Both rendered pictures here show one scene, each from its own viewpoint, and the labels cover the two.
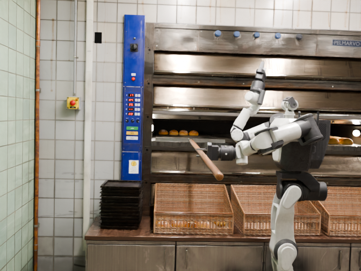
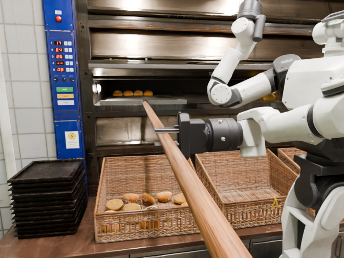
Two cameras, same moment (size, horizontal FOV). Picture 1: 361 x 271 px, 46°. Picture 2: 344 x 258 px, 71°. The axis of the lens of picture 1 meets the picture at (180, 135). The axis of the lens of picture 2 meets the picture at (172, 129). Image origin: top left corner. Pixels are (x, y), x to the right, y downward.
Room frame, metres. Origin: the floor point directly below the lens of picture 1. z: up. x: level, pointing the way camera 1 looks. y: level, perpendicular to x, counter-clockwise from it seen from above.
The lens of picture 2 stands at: (1.84, -0.06, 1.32)
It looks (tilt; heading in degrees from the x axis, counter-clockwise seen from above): 11 degrees down; 353
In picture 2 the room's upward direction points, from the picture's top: straight up
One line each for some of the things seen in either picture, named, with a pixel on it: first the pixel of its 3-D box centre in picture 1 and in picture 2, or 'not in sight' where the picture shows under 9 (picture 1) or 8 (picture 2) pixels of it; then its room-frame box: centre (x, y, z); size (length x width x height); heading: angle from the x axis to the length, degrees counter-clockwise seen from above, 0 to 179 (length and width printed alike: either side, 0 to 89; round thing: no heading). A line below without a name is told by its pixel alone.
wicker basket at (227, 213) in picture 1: (192, 207); (150, 190); (3.12, -0.10, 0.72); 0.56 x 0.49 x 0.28; 92
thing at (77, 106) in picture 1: (73, 102); not in sight; (3.29, 0.83, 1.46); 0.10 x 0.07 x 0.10; 93
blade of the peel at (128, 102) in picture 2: (189, 138); (143, 100); (3.56, -0.07, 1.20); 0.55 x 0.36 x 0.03; 92
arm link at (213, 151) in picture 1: (217, 152); (201, 135); (2.44, -0.21, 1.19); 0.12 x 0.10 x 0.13; 93
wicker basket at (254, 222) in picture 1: (272, 208); (249, 182); (3.16, -0.70, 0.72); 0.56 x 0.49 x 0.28; 95
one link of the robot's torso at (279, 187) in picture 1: (301, 185); (341, 180); (2.54, -0.73, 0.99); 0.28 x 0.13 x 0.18; 92
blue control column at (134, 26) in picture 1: (137, 144); (90, 107); (4.29, 0.43, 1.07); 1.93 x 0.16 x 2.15; 3
